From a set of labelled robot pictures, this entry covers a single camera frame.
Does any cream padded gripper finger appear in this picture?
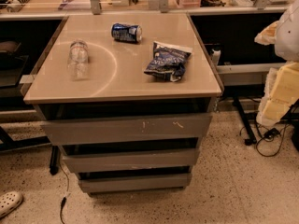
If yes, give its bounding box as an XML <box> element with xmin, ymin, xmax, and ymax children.
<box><xmin>254</xmin><ymin>21</ymin><xmax>299</xmax><ymax>126</ymax></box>

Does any grey top drawer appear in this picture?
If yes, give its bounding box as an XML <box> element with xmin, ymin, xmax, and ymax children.
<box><xmin>42</xmin><ymin>113</ymin><xmax>211</xmax><ymax>146</ymax></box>

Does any grey drawer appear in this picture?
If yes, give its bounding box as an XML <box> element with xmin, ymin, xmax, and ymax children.
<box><xmin>63</xmin><ymin>148</ymin><xmax>199</xmax><ymax>173</ymax></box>
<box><xmin>42</xmin><ymin>113</ymin><xmax>211</xmax><ymax>146</ymax></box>
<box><xmin>78</xmin><ymin>173</ymin><xmax>192</xmax><ymax>193</ymax></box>

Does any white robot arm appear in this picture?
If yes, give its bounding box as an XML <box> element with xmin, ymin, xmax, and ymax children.
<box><xmin>254</xmin><ymin>0</ymin><xmax>299</xmax><ymax>126</ymax></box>

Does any grey middle drawer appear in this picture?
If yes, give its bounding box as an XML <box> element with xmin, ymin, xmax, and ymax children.
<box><xmin>63</xmin><ymin>148</ymin><xmax>199</xmax><ymax>173</ymax></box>

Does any grey bottom drawer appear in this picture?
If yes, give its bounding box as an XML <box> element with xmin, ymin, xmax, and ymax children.
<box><xmin>78</xmin><ymin>173</ymin><xmax>192</xmax><ymax>193</ymax></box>

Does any beige top drawer cabinet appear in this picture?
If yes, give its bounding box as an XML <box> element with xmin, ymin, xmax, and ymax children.
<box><xmin>24</xmin><ymin>13</ymin><xmax>223</xmax><ymax>181</ymax></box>

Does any black desk leg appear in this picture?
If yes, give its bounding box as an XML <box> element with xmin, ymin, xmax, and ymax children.
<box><xmin>233</xmin><ymin>96</ymin><xmax>257</xmax><ymax>146</ymax></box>

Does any blue crumpled chip bag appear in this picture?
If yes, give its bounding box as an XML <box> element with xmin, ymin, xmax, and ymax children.
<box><xmin>144</xmin><ymin>41</ymin><xmax>192</xmax><ymax>82</ymax></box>

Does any blue soda can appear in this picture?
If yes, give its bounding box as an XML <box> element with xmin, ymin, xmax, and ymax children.
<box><xmin>111</xmin><ymin>23</ymin><xmax>142</xmax><ymax>43</ymax></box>

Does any clear plastic water bottle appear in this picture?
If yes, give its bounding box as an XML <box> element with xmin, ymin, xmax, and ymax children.
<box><xmin>67</xmin><ymin>40</ymin><xmax>89</xmax><ymax>80</ymax></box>

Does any black coiled spring tool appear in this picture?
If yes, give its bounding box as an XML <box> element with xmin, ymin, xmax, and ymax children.
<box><xmin>7</xmin><ymin>0</ymin><xmax>30</xmax><ymax>13</ymax></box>

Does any white perforated clog shoe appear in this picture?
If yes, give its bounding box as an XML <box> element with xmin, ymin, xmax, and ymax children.
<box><xmin>0</xmin><ymin>191</ymin><xmax>23</xmax><ymax>218</ymax></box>

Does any black cables and adapter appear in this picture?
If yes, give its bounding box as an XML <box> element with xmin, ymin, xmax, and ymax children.
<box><xmin>238</xmin><ymin>121</ymin><xmax>289</xmax><ymax>158</ymax></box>

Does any black floor cable with plug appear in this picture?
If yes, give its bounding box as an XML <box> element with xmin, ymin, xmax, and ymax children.
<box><xmin>58</xmin><ymin>163</ymin><xmax>71</xmax><ymax>224</ymax></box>

